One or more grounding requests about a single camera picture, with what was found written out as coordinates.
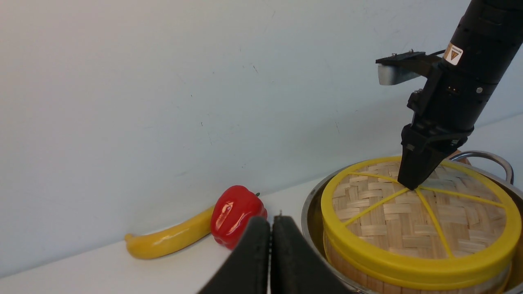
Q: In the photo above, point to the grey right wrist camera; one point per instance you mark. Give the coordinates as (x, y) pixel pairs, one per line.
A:
(398, 68)

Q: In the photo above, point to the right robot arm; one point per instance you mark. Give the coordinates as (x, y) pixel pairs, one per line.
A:
(490, 19)

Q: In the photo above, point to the yellow woven bamboo steamer lid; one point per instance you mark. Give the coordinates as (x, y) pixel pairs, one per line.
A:
(455, 210)

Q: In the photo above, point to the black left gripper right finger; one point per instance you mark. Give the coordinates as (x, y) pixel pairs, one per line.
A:
(295, 268)

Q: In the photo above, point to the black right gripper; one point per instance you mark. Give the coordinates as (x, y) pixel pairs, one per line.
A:
(446, 110)

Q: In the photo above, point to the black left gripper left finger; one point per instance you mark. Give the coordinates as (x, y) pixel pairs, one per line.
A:
(246, 269)

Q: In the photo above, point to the yellow rimmed bamboo steamer basket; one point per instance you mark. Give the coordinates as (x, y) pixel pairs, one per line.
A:
(402, 271)

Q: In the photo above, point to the red bell pepper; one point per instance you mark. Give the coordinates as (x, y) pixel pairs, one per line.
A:
(231, 214)

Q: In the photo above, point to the yellow banana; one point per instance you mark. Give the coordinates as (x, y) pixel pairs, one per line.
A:
(171, 240)

